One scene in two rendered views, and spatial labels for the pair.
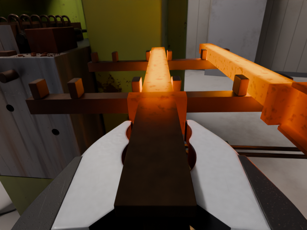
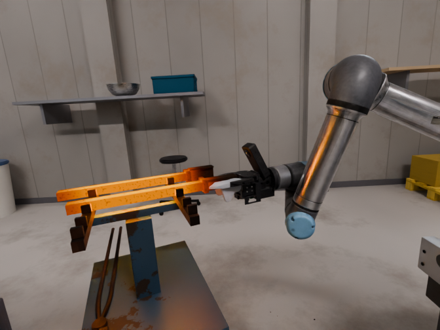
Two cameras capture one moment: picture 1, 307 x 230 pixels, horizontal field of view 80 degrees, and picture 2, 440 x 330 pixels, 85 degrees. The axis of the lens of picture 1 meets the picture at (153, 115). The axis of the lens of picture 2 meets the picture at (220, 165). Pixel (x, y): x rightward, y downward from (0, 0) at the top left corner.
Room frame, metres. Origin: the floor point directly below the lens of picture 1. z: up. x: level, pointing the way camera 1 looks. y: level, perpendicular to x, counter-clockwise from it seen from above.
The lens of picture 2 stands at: (0.35, 0.59, 1.12)
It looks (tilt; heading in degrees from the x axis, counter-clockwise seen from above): 13 degrees down; 246
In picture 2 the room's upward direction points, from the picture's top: 3 degrees counter-clockwise
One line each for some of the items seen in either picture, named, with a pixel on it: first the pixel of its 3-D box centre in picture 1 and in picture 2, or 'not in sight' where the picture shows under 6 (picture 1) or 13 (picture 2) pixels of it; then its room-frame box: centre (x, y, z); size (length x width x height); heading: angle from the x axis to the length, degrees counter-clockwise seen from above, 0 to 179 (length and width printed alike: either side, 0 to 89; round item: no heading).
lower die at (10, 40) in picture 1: (33, 33); not in sight; (0.79, 0.46, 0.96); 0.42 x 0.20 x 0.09; 172
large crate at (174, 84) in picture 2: not in sight; (175, 86); (-0.41, -2.15, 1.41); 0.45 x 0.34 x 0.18; 155
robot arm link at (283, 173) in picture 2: not in sight; (276, 177); (-0.11, 0.00, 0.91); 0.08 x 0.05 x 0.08; 88
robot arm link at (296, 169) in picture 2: not in sight; (297, 175); (-0.18, 0.01, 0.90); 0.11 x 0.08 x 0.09; 178
